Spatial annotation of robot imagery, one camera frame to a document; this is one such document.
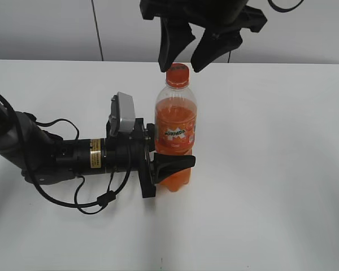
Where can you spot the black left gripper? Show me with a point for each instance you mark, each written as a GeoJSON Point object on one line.
{"type": "Point", "coordinates": [131, 152]}

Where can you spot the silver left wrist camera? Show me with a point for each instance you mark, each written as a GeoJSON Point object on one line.
{"type": "Point", "coordinates": [122, 116]}

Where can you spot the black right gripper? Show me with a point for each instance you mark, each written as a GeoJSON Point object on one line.
{"type": "Point", "coordinates": [223, 17]}

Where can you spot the orange bottle cap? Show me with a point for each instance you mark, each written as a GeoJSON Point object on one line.
{"type": "Point", "coordinates": [178, 76]}

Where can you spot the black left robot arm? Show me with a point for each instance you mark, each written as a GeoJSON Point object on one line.
{"type": "Point", "coordinates": [45, 158]}

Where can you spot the orange Mirinda soda bottle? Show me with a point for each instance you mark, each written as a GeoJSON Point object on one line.
{"type": "Point", "coordinates": [175, 121]}

